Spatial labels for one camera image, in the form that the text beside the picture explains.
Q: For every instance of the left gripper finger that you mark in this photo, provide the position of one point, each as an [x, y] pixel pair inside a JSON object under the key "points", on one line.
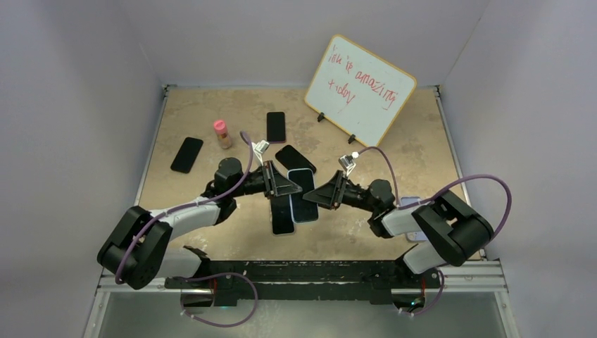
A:
{"points": [[274, 177], [283, 188]]}

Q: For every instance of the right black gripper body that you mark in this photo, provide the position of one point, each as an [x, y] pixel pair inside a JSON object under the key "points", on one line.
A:
{"points": [[354, 196]]}

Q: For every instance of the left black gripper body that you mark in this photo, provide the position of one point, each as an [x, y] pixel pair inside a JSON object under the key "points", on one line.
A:
{"points": [[254, 183]]}

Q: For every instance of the light blue phone case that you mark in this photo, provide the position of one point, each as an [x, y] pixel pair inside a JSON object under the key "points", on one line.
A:
{"points": [[290, 205]]}

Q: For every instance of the clear magsafe phone case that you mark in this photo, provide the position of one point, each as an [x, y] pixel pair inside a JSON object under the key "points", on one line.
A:
{"points": [[273, 219]]}

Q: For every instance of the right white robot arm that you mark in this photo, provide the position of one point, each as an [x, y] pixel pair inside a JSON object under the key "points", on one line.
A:
{"points": [[453, 229]]}

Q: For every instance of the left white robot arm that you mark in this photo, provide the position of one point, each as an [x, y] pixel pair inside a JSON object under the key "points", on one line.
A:
{"points": [[137, 251]]}

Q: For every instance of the black phone case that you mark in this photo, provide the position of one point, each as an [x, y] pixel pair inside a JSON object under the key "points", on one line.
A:
{"points": [[292, 159]]}

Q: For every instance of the black phone purple edge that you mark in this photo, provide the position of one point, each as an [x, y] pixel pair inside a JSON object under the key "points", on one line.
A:
{"points": [[276, 127]]}

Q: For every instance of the lavender phone case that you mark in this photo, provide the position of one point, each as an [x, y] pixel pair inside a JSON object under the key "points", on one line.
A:
{"points": [[414, 237]]}

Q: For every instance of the pink capped small bottle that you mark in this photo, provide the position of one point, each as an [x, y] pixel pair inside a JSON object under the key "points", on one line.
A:
{"points": [[221, 131]]}

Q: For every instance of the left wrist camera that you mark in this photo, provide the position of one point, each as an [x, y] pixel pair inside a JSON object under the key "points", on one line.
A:
{"points": [[259, 149]]}

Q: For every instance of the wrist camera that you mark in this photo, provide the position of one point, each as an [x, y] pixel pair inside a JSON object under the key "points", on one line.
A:
{"points": [[259, 149], [347, 162]]}

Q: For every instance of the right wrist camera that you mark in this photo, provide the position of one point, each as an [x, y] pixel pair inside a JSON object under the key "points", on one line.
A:
{"points": [[347, 162]]}

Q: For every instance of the whiteboard with yellow frame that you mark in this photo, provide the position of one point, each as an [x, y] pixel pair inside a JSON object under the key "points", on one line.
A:
{"points": [[359, 92]]}

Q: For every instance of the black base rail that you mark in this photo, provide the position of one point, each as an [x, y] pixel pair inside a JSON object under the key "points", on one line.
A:
{"points": [[385, 282]]}

